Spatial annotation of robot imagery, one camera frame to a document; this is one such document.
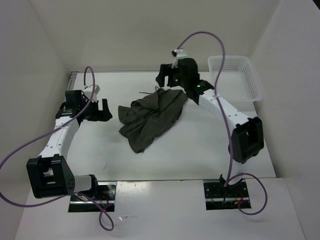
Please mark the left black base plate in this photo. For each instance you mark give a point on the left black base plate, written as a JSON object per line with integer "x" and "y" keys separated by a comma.
{"x": 105, "y": 198}

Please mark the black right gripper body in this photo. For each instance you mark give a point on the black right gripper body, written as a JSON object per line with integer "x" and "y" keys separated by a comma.
{"x": 177, "y": 80}

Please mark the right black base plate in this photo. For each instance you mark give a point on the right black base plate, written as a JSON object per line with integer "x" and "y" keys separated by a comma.
{"x": 219, "y": 198}

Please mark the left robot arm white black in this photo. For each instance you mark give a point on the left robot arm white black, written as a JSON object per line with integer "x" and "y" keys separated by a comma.
{"x": 49, "y": 173}

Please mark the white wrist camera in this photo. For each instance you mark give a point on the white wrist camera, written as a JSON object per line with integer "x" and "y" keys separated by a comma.
{"x": 178, "y": 54}
{"x": 91, "y": 92}

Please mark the olive green shorts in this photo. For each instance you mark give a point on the olive green shorts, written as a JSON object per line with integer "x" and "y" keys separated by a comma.
{"x": 148, "y": 118}

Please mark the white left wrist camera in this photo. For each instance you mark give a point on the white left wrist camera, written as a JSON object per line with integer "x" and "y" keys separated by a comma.
{"x": 91, "y": 92}

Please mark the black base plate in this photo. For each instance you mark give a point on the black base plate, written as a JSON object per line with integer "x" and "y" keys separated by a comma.
{"x": 105, "y": 198}
{"x": 219, "y": 198}

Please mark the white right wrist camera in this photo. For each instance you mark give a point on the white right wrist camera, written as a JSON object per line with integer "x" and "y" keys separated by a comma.
{"x": 178, "y": 54}

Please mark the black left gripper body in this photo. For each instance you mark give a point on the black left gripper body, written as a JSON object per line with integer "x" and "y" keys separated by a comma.
{"x": 92, "y": 113}

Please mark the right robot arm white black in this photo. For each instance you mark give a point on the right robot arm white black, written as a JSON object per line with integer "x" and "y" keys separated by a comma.
{"x": 245, "y": 134}

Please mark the white perforated plastic basket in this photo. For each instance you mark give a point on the white perforated plastic basket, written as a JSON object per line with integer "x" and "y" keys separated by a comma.
{"x": 238, "y": 80}

